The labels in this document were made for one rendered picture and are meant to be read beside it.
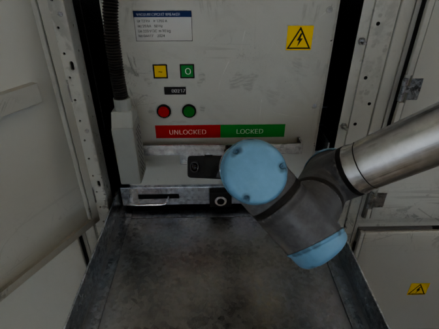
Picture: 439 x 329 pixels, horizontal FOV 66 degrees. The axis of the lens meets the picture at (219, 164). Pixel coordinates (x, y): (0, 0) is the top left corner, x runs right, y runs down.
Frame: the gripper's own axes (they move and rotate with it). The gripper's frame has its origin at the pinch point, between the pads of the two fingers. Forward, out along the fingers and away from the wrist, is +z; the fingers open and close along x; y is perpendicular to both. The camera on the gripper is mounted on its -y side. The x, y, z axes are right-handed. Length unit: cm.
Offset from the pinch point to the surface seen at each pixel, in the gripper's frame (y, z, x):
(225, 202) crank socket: -0.1, 7.6, -10.4
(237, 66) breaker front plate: 2.4, -6.8, 22.2
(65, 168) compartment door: -38.6, -0.6, -0.4
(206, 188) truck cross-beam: -5.1, 8.7, -6.8
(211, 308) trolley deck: -3.9, -15.0, -28.8
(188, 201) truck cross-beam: -10.0, 10.8, -10.4
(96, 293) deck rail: -28.2, -11.7, -26.5
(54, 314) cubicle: -55, 28, -49
